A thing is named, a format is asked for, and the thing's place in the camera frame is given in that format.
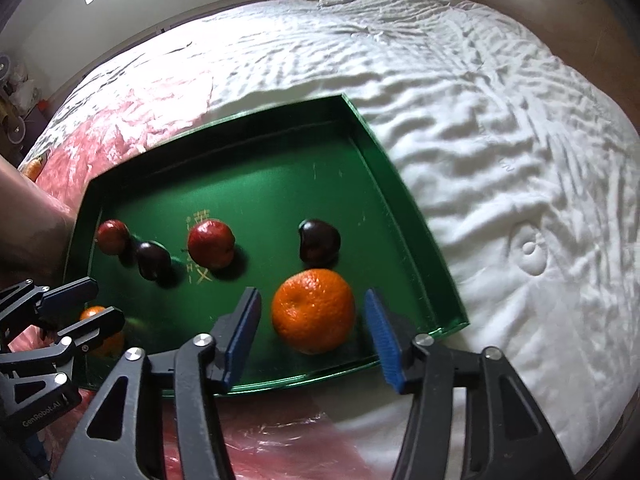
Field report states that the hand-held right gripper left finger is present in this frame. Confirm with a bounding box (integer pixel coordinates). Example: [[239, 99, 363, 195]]
[[50, 286, 263, 480]]

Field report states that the large orange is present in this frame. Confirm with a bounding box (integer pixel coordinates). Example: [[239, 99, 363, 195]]
[[271, 268, 357, 356]]

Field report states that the black electric kettle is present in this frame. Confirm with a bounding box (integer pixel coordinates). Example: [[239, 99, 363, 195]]
[[0, 154, 77, 286]]

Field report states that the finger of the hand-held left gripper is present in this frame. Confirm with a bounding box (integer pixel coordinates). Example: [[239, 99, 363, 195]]
[[0, 306, 126, 386], [0, 277, 99, 333]]

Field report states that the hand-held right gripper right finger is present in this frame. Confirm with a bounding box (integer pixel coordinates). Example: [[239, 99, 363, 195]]
[[364, 287, 576, 480]]

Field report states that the clear plastic bag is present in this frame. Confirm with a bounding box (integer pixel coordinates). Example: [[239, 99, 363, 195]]
[[10, 67, 43, 111]]

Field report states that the dark plum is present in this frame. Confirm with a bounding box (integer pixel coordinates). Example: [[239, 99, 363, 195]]
[[134, 241, 173, 282], [298, 218, 342, 266]]

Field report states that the green tray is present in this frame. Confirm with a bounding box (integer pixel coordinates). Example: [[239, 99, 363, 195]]
[[62, 92, 471, 398]]

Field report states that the wooden headboard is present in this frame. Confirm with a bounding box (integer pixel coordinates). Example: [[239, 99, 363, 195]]
[[397, 0, 640, 131]]

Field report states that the pink plastic sheet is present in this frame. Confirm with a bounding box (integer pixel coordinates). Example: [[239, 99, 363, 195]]
[[0, 80, 351, 480]]

